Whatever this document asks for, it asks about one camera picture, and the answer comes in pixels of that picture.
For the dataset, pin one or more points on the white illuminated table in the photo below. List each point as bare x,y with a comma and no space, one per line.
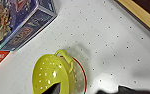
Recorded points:
117,50

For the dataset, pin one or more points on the purple snack box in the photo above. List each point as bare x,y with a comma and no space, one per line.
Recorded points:
27,23

